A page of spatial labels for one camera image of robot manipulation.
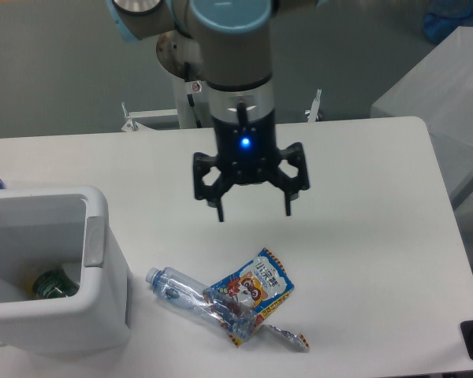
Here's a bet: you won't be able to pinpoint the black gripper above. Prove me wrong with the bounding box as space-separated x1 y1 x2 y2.
192 112 311 222

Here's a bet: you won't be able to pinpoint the blue raccoon snack wrapper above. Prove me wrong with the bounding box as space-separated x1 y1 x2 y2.
203 248 294 347

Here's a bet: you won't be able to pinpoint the crushed clear plastic bottle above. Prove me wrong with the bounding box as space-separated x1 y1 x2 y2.
145 267 258 344

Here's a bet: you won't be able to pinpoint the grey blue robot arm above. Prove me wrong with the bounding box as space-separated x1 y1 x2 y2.
107 1 318 220

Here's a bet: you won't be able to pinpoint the white plastic trash can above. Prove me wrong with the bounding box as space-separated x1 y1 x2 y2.
0 186 132 354

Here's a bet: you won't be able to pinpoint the metal table clamp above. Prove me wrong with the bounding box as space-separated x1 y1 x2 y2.
304 88 323 123

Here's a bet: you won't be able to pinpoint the grey covered box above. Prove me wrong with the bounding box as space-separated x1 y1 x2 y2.
371 27 473 207

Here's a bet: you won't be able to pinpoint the green bottle in bin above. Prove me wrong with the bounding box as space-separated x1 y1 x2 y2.
32 269 79 299

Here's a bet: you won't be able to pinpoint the blue plastic bag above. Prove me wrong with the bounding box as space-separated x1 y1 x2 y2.
421 1 473 45

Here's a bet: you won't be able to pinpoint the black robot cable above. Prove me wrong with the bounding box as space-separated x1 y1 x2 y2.
184 61 203 129

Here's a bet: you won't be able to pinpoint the white mounting bracket frame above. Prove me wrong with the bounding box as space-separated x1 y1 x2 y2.
121 102 180 132

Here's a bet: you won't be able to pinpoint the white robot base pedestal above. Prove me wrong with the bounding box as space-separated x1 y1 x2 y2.
156 30 213 129

